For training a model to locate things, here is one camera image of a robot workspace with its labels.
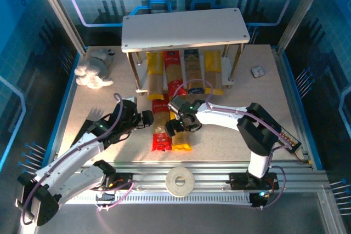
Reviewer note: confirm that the small grey square object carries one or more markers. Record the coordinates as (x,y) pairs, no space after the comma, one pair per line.
(257,71)

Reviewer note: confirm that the beige tape roll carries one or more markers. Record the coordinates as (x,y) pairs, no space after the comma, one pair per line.
(171,187)

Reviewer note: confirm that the white two-tier metal-leg shelf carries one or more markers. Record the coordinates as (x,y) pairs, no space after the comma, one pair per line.
(183,28)

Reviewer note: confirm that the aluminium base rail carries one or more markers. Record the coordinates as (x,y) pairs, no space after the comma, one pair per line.
(214,169)

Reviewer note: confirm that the yellow spaghetti bag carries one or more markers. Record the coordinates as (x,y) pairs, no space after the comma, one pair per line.
(155,80)
(213,64)
(182,141)

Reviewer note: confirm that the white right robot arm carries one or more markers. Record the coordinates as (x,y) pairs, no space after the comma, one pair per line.
(225,113)

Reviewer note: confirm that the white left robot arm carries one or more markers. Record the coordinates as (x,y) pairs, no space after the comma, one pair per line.
(68,160)

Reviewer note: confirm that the grey white plush toy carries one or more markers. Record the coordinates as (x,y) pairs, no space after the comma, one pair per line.
(93,72)

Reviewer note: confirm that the black electronics board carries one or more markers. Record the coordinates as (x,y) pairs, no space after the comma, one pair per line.
(290,141)

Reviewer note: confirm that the aluminium frame post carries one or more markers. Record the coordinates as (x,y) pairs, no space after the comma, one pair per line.
(301,9)
(60,12)

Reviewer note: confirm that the blue spaghetti bag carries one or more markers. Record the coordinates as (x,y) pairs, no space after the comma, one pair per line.
(193,64)

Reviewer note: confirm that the red spaghetti bag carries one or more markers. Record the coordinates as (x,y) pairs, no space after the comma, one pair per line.
(160,108)
(172,64)

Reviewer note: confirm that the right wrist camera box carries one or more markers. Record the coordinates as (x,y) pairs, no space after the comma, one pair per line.
(174,105)

